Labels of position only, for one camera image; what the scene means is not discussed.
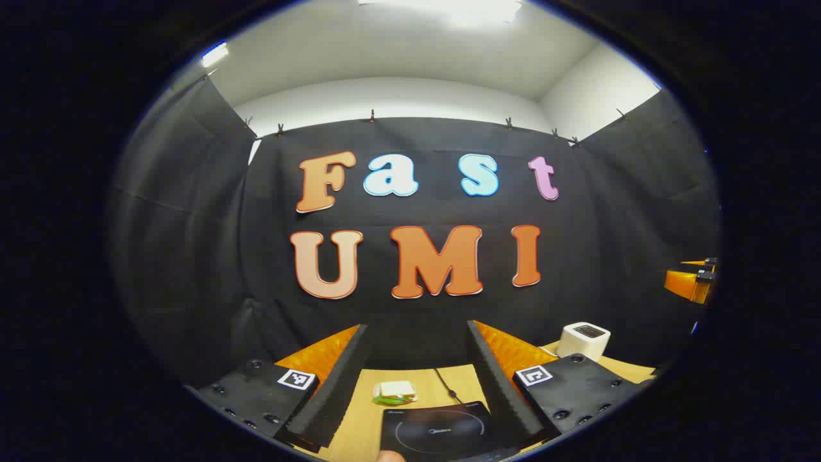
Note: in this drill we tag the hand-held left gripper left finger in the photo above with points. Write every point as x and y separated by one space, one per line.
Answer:
333 391

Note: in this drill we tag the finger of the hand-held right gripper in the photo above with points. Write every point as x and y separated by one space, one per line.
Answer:
683 282

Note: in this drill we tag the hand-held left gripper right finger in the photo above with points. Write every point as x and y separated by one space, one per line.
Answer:
507 398

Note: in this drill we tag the black induction cooktop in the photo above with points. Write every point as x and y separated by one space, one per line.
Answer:
442 430

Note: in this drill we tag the sandwich with lettuce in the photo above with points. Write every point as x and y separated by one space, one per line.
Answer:
394 389

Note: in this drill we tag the white toaster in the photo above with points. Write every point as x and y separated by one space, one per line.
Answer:
580 346

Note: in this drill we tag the ceiling light panel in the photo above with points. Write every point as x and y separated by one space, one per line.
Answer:
215 54
449 8

